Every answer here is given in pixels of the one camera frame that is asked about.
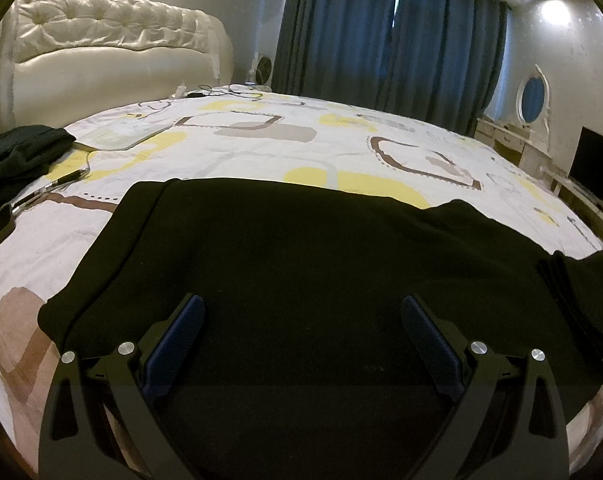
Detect white oval mirror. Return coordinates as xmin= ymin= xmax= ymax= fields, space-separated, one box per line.
xmin=516 ymin=64 xmax=553 ymax=127

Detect white television stand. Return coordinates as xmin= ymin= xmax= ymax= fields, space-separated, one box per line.
xmin=541 ymin=165 xmax=603 ymax=257

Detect blue curtains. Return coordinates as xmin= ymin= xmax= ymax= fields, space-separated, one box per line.
xmin=272 ymin=0 xmax=508 ymax=137

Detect silver black stick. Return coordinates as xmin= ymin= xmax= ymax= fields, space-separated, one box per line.
xmin=2 ymin=167 xmax=88 ymax=216

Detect white dressing table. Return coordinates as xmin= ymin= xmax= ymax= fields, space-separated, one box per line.
xmin=474 ymin=117 xmax=553 ymax=172

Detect white desk fan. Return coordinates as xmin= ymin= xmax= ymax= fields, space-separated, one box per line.
xmin=252 ymin=55 xmax=274 ymax=87

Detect bed with patterned sheet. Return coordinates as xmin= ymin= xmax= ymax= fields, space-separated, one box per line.
xmin=0 ymin=90 xmax=603 ymax=480

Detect cream tufted headboard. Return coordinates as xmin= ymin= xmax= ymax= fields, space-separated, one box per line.
xmin=0 ymin=0 xmax=233 ymax=134

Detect dark folded cloth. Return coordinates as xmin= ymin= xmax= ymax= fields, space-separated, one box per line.
xmin=0 ymin=125 xmax=77 ymax=217

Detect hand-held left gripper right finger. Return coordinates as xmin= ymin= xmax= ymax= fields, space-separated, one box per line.
xmin=401 ymin=294 xmax=568 ymax=480

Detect black pants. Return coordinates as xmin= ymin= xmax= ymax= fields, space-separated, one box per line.
xmin=38 ymin=177 xmax=603 ymax=480

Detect black television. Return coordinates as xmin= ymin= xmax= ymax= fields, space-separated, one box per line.
xmin=569 ymin=126 xmax=603 ymax=197

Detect white flat pad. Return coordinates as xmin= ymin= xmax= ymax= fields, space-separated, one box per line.
xmin=80 ymin=119 xmax=173 ymax=152

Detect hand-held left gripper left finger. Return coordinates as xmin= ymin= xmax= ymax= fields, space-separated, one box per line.
xmin=39 ymin=292 xmax=206 ymax=480

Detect tangled cables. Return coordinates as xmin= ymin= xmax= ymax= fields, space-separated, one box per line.
xmin=172 ymin=82 xmax=272 ymax=106

